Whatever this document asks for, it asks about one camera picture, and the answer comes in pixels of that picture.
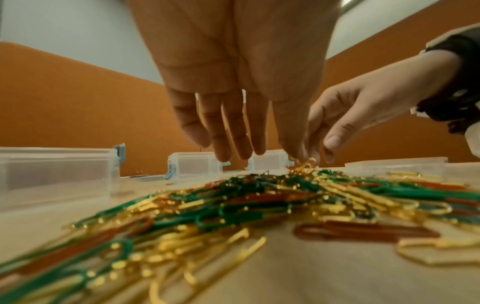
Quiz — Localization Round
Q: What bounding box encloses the person's right hand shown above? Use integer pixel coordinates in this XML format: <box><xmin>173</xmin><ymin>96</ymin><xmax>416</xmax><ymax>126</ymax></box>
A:
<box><xmin>304</xmin><ymin>50</ymin><xmax>463</xmax><ymax>164</ymax></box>

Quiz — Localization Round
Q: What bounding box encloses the person's left hand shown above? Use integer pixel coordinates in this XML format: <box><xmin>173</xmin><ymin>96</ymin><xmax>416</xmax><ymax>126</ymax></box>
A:
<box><xmin>125</xmin><ymin>0</ymin><xmax>341</xmax><ymax>164</ymax></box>

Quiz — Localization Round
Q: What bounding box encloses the transparent box with blue latches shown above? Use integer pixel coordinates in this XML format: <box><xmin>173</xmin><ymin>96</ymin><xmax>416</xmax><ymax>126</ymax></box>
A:
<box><xmin>0</xmin><ymin>143</ymin><xmax>127</xmax><ymax>200</ymax></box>
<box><xmin>166</xmin><ymin>151</ymin><xmax>230</xmax><ymax>181</ymax></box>
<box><xmin>247</xmin><ymin>149</ymin><xmax>297</xmax><ymax>172</ymax></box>

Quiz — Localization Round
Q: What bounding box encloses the pile of colored paper clips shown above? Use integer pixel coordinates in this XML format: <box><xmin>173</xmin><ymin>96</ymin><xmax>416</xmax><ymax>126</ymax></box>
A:
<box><xmin>0</xmin><ymin>158</ymin><xmax>480</xmax><ymax>304</ymax></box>

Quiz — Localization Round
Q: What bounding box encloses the clear plastic lid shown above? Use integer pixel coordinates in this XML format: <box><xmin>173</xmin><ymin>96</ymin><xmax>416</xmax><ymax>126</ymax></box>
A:
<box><xmin>343</xmin><ymin>156</ymin><xmax>450</xmax><ymax>179</ymax></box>

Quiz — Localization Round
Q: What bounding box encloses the black right wrist strap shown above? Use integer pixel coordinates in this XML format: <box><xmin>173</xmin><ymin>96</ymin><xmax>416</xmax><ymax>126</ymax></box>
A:
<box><xmin>410</xmin><ymin>25</ymin><xmax>480</xmax><ymax>135</ymax></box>

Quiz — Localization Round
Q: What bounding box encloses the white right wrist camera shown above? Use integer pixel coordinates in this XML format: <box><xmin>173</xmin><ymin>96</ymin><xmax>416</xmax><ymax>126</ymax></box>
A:
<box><xmin>464</xmin><ymin>120</ymin><xmax>480</xmax><ymax>160</ymax></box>

